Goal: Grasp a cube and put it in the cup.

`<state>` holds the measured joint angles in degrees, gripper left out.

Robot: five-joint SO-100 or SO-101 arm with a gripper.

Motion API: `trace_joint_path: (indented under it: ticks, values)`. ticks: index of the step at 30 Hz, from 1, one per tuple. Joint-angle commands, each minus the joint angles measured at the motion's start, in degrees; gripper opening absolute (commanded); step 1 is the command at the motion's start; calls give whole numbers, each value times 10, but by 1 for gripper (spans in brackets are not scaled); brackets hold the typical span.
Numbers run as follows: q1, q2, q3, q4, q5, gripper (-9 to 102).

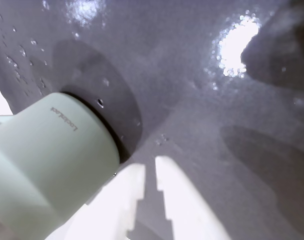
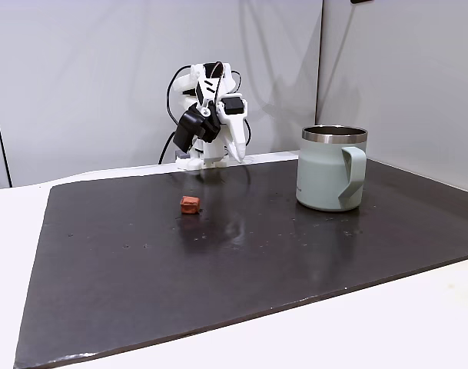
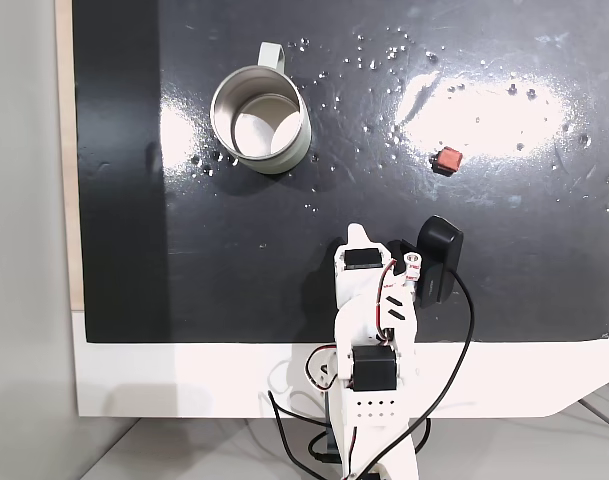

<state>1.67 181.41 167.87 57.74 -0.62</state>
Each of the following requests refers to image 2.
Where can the red-brown cube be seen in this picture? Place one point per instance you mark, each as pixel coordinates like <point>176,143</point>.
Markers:
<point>190,205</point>

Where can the pale green steel mug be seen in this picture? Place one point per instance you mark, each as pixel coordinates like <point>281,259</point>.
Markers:
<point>318,173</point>

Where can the black mat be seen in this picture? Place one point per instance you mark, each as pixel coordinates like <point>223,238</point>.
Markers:
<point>218,269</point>

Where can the black camera box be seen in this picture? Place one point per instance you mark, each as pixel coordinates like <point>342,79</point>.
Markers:
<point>189,127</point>

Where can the black wall-mounted object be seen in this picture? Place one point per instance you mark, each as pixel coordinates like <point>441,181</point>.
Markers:
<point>361,1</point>

